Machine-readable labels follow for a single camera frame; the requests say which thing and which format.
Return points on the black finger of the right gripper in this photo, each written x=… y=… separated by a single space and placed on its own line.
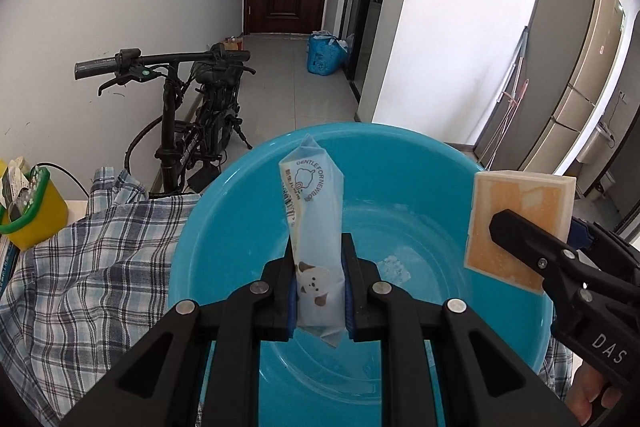
x=556 y=262

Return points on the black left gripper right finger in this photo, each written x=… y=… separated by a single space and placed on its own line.
x=441 y=364

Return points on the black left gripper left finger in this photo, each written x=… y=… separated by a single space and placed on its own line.
x=199 y=365

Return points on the cream square box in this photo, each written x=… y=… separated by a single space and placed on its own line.
x=543 y=199

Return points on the light blue tissue packet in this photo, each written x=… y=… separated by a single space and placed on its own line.
x=313 y=189

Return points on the person's right hand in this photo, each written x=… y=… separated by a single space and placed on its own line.
x=588 y=385

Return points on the blue plaid cloth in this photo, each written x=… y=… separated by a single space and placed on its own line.
x=79 y=301

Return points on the blue plastic basin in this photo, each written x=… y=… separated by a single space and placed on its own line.
x=407 y=204

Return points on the folded drying rack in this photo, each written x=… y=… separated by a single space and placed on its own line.
x=509 y=97

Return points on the yellow green desk bin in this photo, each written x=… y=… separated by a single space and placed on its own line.
x=44 y=216

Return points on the stack of books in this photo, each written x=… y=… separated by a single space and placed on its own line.
x=8 y=259

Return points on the gold refrigerator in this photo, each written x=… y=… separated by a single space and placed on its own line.
x=571 y=49

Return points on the black folding bicycle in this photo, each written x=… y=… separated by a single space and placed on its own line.
x=201 y=109

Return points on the blue woven bag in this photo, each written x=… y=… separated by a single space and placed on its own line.
x=325 y=53

